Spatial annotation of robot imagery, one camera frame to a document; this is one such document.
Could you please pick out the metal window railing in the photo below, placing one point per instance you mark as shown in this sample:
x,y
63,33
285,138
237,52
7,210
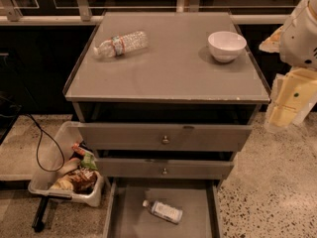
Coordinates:
x,y
39,12

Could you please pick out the grey drawer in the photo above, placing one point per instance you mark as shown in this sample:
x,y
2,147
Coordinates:
x,y
163,169
164,137
127,218

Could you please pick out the grey top drawer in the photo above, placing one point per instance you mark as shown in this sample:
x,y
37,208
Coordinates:
x,y
164,137

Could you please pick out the grey drawer cabinet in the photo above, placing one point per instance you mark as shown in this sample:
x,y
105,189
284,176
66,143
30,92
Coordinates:
x,y
174,80

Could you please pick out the blue plastic bottle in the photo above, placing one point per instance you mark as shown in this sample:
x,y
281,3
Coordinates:
x,y
163,211

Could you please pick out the brown snack bag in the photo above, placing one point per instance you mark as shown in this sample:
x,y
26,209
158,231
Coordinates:
x,y
79,181

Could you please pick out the grey bottom drawer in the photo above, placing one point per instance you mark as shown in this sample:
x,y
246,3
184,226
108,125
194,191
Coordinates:
x,y
127,218

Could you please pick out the grey middle drawer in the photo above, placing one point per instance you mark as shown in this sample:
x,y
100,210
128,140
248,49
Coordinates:
x,y
163,169

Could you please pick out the clear crinkled water bottle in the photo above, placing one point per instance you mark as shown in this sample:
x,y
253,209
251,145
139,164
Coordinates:
x,y
122,44

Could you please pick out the clear plastic bin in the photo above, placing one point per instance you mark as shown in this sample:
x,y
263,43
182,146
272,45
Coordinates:
x,y
62,156

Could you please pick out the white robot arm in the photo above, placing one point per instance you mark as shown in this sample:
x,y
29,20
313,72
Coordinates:
x,y
293,95

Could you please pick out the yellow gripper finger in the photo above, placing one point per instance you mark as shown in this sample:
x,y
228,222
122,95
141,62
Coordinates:
x,y
271,44
292,97

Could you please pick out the white ceramic bowl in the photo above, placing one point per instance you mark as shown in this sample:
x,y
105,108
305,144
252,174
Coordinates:
x,y
226,46

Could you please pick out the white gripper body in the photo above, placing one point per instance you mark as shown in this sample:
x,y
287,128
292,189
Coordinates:
x,y
299,39

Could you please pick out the green snack packet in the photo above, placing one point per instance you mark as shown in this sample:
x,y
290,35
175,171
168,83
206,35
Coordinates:
x,y
88,162

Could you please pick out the black bar on floor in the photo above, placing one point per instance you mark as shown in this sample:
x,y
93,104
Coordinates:
x,y
38,224

